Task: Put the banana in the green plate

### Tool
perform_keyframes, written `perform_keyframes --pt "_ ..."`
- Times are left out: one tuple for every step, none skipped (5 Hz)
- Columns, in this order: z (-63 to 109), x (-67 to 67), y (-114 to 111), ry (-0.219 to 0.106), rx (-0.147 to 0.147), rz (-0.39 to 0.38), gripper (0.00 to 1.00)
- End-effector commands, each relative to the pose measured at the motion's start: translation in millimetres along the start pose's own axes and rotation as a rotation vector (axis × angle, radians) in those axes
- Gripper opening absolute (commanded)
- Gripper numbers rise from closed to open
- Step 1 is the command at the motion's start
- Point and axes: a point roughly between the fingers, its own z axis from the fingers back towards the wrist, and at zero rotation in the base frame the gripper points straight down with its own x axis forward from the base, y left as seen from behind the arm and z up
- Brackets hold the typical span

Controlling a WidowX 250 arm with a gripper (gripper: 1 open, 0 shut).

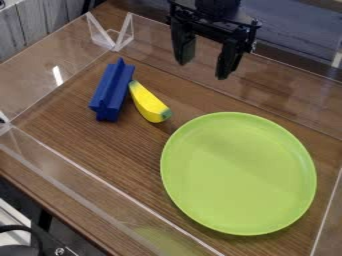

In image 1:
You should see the black cable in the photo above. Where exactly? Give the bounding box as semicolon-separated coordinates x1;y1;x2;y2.
0;224;45;256

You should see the blue cross-shaped block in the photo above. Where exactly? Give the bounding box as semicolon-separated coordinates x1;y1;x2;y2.
88;58;134;122

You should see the yellow toy banana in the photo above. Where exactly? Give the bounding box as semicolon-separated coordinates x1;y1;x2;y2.
128;80;172;123

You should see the clear acrylic corner bracket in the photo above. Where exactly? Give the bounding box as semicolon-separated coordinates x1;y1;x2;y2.
85;12;133;52

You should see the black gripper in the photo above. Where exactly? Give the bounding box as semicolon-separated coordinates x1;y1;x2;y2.
168;0;261;80

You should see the green round plate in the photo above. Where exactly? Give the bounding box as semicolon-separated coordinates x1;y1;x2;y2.
160;112;317;236

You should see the clear acrylic enclosure wall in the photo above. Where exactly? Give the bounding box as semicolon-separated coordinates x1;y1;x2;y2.
0;8;342;256

